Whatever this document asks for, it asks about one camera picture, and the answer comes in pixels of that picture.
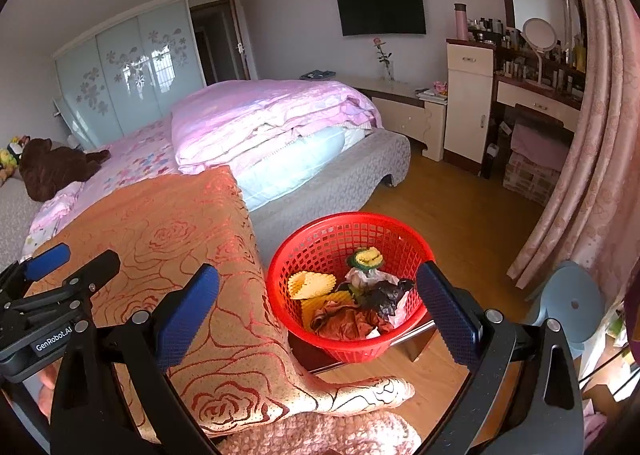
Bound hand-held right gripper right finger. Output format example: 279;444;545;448
416;260;586;455

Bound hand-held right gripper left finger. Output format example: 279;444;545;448
50;262;221;455

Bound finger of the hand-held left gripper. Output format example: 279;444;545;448
0;242;72;296
10;250;122;318

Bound large black plastic bag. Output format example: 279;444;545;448
357;279;417;321

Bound orange plastic bag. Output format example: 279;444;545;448
310;302;396;342

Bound red plastic basket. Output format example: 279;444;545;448
266;212;437;365

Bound person's left hand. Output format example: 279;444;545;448
39;364;57;420

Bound orange rose-pattern blanket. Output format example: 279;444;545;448
22;165;416;438

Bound brown plush toy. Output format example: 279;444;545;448
19;137;112;202

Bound colourful plush toys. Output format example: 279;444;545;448
0;135;31;186

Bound pink floral bedsheet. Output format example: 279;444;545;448
22;117;181;256

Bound light blue plastic stool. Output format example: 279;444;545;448
530;260;607;361

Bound patterned storage box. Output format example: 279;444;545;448
502;152;558;206

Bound pink fluffy robe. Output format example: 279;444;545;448
215;410;423;455

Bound bed with grey skirt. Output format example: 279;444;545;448
0;80;412;271

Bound light blue pillow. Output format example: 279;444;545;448
235;127;373;213

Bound wardrobe with glass sliding doors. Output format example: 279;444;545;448
52;0;207;152

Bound stool with pink cloth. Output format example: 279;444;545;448
510;105;576;173

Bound low cream television cabinet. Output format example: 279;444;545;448
345;77;447;162

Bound tall cream cabinet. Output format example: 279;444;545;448
445;39;497;166

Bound folded pink quilt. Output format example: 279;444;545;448
171;80;385;176

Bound cream dressing table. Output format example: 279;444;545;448
495;70;583;133

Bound pink curtain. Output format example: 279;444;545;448
506;0;640;306

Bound rose in glass vase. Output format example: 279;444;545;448
372;37;396;83

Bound row of cosmetic bottles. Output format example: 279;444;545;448
467;15;588;100

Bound white room door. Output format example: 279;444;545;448
227;0;258;82

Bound pink thermos bottle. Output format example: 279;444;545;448
453;3;469;42

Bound round white makeup mirror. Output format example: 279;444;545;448
521;17;558;86

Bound black wall television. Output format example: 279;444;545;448
335;0;427;37

